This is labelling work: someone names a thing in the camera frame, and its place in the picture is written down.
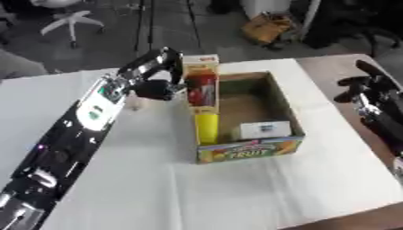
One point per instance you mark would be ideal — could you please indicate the black tripod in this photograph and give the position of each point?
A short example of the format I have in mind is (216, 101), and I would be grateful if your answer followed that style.
(149, 24)

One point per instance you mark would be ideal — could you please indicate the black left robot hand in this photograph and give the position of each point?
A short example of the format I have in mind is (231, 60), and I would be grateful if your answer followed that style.
(155, 89)

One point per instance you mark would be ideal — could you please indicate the small white box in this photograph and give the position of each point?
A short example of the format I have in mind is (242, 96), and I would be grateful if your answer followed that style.
(265, 129)

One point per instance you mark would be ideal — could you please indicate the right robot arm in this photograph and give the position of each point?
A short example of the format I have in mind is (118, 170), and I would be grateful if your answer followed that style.
(385, 131)

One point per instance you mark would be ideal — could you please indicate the tan bag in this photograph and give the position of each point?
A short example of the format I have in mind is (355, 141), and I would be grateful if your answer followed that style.
(266, 27)

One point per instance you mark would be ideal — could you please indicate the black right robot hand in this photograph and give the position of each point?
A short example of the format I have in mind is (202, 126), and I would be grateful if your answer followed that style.
(379, 90)

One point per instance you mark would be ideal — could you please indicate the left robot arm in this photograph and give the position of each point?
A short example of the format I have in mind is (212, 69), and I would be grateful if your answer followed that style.
(57, 149)

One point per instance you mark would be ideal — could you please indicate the printed cardboard box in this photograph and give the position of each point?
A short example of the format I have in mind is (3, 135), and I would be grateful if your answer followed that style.
(246, 119)

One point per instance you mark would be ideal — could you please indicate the white office chair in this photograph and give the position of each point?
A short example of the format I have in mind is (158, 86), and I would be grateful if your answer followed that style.
(71, 18)

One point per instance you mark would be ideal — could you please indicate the white cabinet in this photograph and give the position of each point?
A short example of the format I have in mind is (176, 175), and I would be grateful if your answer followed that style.
(270, 6)

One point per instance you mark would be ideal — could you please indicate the black office chair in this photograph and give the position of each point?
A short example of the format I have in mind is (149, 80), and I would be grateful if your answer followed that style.
(362, 27)

